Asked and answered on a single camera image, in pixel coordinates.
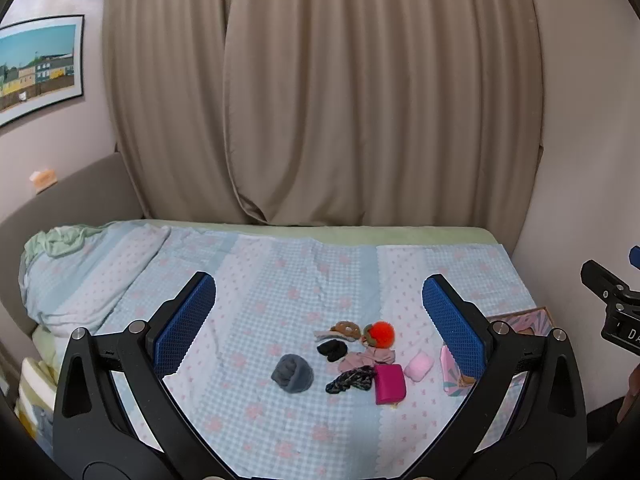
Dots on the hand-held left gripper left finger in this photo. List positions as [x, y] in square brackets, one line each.
[185, 325]

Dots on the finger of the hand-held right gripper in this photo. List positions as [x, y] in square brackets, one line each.
[635, 256]
[600, 277]

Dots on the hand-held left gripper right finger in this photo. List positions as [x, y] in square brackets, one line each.
[452, 325]

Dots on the pink fluffy scrunchie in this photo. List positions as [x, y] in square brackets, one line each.
[418, 366]

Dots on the patterned cardboard box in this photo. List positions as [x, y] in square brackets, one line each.
[522, 321]

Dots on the magenta pouch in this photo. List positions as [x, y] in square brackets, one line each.
[389, 384]

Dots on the pink cloth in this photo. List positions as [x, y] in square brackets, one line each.
[367, 358]

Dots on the black patterned cloth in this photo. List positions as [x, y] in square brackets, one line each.
[352, 380]

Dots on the grey knit beanie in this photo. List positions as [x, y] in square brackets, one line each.
[294, 374]

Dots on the black sock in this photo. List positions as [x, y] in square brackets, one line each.
[332, 350]

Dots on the person's right hand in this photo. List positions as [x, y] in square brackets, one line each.
[629, 390]

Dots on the pink teal patterned pouch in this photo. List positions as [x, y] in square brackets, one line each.
[451, 377]

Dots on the checked pillow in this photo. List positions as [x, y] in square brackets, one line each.
[95, 280]

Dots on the light green bedsheet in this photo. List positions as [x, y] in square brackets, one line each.
[350, 234]

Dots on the light green cloth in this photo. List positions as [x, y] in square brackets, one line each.
[60, 240]

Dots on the folded yellow white bedding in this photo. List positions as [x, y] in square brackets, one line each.
[32, 395]

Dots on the grey bed headboard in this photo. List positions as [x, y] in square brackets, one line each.
[75, 195]

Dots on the small orange tissue box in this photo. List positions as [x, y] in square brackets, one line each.
[43, 181]

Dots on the beige curtain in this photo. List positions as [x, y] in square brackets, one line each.
[165, 85]
[380, 90]

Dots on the framed wall picture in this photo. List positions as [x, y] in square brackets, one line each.
[40, 67]

